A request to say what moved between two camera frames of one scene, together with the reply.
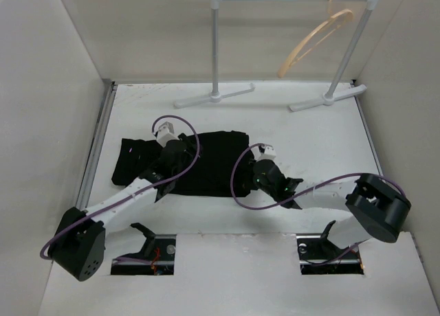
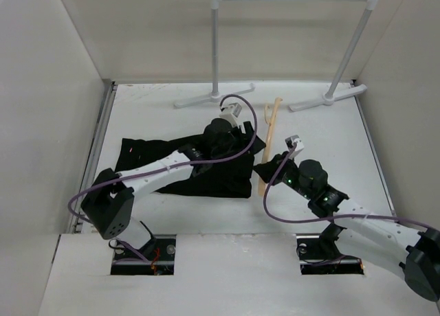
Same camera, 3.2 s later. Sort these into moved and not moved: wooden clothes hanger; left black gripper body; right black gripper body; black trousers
Moved: wooden clothes hanger; left black gripper body; right black gripper body
Not moved: black trousers
